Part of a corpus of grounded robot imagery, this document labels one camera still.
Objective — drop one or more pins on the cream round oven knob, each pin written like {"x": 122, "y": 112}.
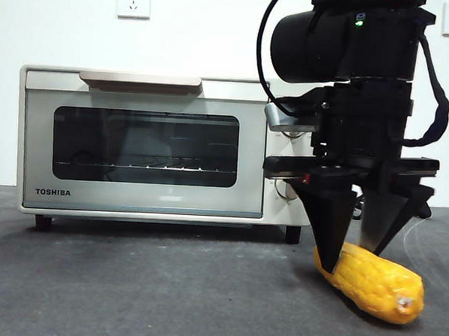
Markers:
{"x": 291, "y": 134}
{"x": 283, "y": 190}

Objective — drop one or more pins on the cream Toshiba toaster oven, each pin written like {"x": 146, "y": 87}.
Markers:
{"x": 145, "y": 96}

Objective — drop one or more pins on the black oven foot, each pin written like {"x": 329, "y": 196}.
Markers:
{"x": 293, "y": 235}
{"x": 42, "y": 223}

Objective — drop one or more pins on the yellow corn cob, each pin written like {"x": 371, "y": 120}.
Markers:
{"x": 372, "y": 285}

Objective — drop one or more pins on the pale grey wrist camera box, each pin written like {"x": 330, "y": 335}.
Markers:
{"x": 283, "y": 120}

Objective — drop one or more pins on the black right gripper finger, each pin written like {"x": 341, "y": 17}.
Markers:
{"x": 331, "y": 218}
{"x": 385, "y": 218}

